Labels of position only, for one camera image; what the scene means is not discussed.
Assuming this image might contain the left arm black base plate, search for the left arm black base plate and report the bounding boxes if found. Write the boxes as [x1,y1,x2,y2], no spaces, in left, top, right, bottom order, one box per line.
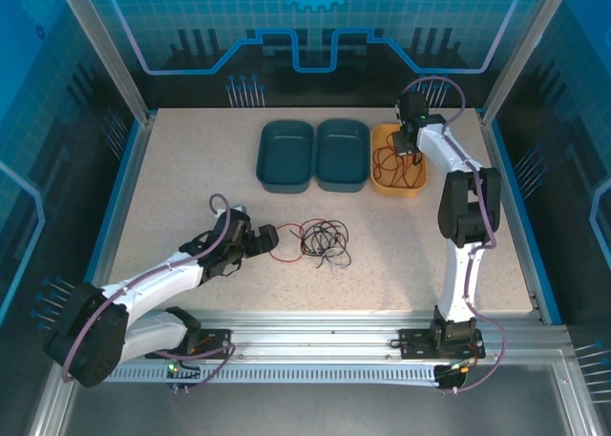
[145,328,234,361]

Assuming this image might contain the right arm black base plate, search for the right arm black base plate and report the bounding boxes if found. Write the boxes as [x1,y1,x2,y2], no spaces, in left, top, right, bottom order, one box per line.
[398,328,487,361]

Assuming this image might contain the right base connector cluster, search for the right base connector cluster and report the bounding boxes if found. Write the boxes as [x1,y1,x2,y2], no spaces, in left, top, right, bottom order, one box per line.
[433,357,480,395]

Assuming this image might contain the left base connector cluster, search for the left base connector cluster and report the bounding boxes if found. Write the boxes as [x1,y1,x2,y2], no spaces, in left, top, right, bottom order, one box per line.
[164,358,202,395]

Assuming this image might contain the slotted grey cable duct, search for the slotted grey cable duct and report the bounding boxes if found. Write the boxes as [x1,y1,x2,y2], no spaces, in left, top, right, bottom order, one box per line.
[75,363,441,385]

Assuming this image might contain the aluminium mounting rail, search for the aluminium mounting rail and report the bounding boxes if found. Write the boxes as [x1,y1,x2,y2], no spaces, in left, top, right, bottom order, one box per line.
[64,309,569,366]

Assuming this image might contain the aluminium frame post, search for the aluminium frame post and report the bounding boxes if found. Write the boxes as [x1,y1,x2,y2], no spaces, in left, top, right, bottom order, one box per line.
[478,0,578,127]
[53,0,157,125]

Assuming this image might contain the base connector cluster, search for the base connector cluster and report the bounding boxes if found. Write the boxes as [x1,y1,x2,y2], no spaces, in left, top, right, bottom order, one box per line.
[164,358,202,395]
[433,357,480,395]

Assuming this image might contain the thin red cable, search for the thin red cable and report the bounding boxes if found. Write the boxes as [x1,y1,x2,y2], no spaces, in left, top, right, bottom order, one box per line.
[268,221,306,264]
[371,135,424,189]

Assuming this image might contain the orange plastic bin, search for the orange plastic bin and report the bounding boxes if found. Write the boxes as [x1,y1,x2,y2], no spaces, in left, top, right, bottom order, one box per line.
[369,123,430,199]

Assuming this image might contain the thin black cable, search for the thin black cable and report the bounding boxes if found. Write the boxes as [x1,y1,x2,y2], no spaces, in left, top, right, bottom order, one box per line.
[299,218,343,259]
[305,235,352,271]
[309,219,353,265]

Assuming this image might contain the thin white cable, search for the thin white cable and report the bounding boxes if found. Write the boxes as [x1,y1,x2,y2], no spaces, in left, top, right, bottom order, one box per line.
[312,244,349,270]
[305,235,345,265]

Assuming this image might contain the dark teal plastic bin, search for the dark teal plastic bin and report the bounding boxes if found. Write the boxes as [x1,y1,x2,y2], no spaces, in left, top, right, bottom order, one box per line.
[314,117,372,194]
[255,119,316,195]

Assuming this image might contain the steel sheet base panel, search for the steel sheet base panel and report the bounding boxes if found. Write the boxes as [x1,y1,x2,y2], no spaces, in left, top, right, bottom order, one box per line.
[28,359,588,436]

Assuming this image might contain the aluminium side rail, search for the aluminium side rail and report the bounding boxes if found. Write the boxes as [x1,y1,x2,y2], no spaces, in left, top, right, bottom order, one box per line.
[476,109,563,326]
[64,111,158,330]

